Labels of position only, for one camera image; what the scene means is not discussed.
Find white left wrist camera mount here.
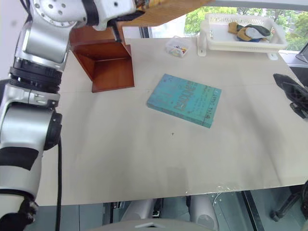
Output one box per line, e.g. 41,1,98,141
90,0,137,31

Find silver robot legs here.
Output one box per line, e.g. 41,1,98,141
95,194,220,231

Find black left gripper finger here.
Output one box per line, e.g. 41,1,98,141
110,23,122,43

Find brown wooden bookshelf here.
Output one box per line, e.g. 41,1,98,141
69,25,135,94

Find grey white cloth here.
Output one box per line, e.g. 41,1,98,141
246,27,265,40

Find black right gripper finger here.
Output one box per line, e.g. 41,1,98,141
289,102,307,119
273,73,308,104

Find small clear plastic box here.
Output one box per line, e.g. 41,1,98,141
165,36,193,58

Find teal book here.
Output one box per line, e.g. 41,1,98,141
146,73,222,129

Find yellow cloth glove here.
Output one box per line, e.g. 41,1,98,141
228,22,251,42

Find dark green cloth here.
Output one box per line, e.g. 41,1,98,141
237,24,272,40

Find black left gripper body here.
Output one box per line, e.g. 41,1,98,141
108,9,146,26

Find black tripod stand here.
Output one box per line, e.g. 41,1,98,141
269,179,308,223

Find tan ribbed wooden board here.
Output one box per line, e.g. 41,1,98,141
116,0,216,28

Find white plastic basket rack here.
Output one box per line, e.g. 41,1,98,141
197,13,288,60

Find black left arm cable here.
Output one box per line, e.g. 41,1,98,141
54,108,63,231

